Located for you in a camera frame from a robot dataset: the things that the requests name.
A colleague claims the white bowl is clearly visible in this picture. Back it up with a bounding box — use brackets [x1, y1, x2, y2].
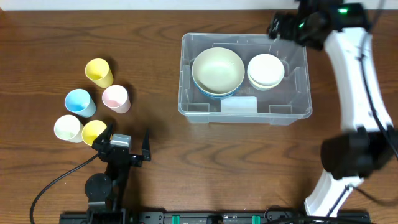
[247, 54, 285, 85]

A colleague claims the yellow cup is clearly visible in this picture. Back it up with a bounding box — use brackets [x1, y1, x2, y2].
[81, 120, 107, 146]
[85, 58, 114, 88]

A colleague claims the large beige bowl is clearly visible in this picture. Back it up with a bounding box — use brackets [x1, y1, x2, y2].
[192, 47, 245, 94]

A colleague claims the yellow bowl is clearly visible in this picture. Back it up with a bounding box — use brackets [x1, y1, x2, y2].
[249, 79, 278, 91]

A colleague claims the pink cup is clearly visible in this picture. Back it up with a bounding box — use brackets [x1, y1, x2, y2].
[102, 85, 131, 114]

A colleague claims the cream white cup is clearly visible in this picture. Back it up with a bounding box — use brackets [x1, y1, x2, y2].
[53, 114, 83, 143]

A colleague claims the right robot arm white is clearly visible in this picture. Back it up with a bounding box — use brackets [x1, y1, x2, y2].
[269, 6, 397, 217]

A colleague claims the clear plastic storage bin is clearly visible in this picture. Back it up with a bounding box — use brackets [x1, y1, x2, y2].
[178, 33, 312, 126]

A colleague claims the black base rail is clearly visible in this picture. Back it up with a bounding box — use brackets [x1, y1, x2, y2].
[58, 208, 371, 224]

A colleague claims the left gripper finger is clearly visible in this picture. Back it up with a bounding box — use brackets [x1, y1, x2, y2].
[142, 129, 151, 161]
[91, 123, 113, 149]

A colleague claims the light blue cup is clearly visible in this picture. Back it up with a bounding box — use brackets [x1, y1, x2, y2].
[64, 89, 96, 118]

